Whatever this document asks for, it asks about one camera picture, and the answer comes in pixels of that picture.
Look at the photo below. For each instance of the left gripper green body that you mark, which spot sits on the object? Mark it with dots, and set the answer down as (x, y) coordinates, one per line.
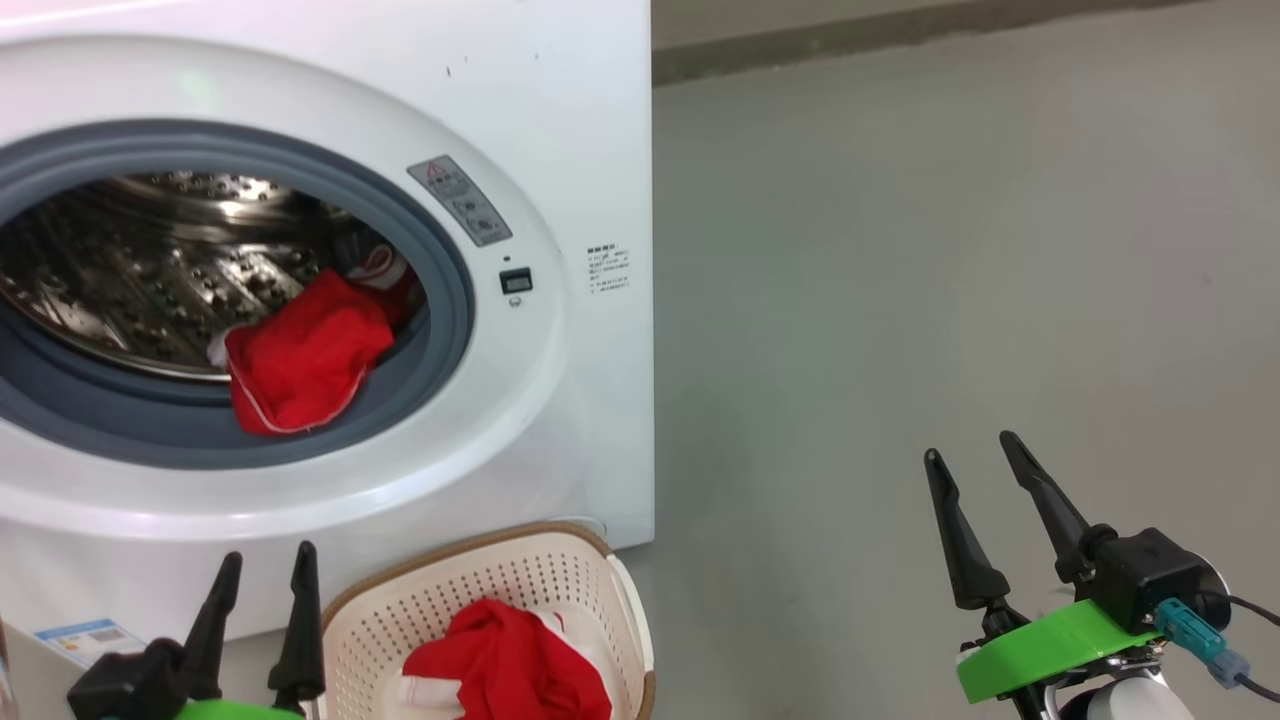
(235, 712)

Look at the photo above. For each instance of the steel washing machine drum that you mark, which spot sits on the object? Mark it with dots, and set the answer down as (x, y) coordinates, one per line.
(130, 270)

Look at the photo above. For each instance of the right wrist teal connector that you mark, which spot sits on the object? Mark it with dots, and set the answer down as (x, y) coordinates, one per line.
(1195, 632)

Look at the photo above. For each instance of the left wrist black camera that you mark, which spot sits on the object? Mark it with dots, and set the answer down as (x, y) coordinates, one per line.
(125, 685)

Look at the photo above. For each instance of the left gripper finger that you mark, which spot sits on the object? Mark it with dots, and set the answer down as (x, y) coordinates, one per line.
(300, 650)
(208, 640)

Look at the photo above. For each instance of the black door lock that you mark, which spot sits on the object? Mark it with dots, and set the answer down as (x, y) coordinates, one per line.
(516, 280)

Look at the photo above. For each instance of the grey warning sticker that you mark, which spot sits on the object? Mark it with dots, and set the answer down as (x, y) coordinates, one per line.
(462, 203)

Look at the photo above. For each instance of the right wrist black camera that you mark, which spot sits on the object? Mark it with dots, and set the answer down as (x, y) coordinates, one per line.
(1150, 575)

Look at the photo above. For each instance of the wrist black camera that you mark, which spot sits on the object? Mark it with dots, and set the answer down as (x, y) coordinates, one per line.
(1150, 575)
(125, 685)

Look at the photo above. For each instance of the red garment white trim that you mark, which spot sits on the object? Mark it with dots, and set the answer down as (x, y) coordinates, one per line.
(305, 360)
(510, 665)

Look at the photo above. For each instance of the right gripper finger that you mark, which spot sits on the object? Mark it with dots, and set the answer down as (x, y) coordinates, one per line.
(1050, 510)
(970, 550)

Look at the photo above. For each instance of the white washing machine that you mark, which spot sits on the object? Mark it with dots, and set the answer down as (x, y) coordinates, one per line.
(560, 120)

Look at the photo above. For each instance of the grey rubber door gasket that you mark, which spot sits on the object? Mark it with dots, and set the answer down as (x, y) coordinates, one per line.
(440, 300)

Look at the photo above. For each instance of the blue energy label sticker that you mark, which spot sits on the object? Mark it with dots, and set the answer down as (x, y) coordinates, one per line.
(88, 642)

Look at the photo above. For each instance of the cream perforated laundry basket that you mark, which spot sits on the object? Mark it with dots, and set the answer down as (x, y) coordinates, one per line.
(380, 630)

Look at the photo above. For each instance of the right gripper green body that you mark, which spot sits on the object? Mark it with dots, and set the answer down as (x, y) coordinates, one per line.
(1050, 650)

